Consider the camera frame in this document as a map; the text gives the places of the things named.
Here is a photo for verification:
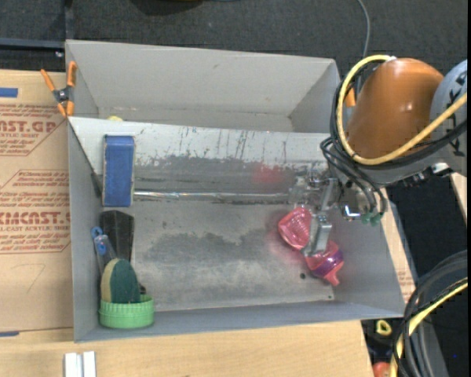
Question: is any green plastic lid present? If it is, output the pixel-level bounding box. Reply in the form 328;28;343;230
97;294;156;330

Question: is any pink plastic sippy cup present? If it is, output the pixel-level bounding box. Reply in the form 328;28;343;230
277;206;345;287

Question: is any grey metal bin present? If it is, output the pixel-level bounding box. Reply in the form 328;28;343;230
64;39;407;343

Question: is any blue sponge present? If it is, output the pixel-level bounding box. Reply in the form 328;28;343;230
102;134;137;207

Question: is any green and yellow sponge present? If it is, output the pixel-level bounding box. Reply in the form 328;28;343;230
100;258;141;304

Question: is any clear tube with blue cap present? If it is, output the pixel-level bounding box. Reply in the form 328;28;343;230
90;225;117;276

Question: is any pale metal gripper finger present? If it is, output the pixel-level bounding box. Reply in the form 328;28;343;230
301;214;334;258
288;173;331;207

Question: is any brown cardboard board red print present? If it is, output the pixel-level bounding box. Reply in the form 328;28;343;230
0;68;75;334

